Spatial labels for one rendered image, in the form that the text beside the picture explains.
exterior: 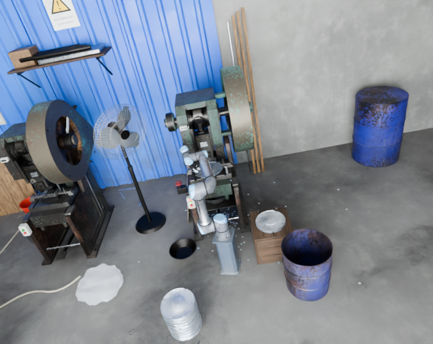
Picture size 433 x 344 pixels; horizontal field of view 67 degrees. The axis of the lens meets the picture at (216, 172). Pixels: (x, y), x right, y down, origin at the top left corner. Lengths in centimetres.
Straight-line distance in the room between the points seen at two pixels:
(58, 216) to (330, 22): 382
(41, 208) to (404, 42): 475
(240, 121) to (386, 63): 263
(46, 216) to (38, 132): 106
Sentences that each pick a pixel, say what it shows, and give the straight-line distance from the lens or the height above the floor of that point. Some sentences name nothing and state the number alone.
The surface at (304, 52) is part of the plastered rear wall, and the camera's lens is 447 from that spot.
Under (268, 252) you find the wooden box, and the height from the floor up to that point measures 16.
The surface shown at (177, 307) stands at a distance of 286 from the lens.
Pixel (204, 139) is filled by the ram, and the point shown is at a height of 112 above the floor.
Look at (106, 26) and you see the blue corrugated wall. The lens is 424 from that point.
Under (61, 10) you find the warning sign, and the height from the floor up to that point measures 240.
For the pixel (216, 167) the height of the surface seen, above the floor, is 79.
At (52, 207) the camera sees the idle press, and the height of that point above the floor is 66.
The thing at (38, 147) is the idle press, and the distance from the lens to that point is 326.
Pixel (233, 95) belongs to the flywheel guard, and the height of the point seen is 159.
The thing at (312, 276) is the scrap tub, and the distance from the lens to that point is 285.
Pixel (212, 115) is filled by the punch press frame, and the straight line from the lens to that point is 311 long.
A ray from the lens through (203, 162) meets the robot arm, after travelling 285.
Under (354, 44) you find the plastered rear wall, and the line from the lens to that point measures 468.
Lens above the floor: 258
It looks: 33 degrees down
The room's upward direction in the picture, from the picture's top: 12 degrees counter-clockwise
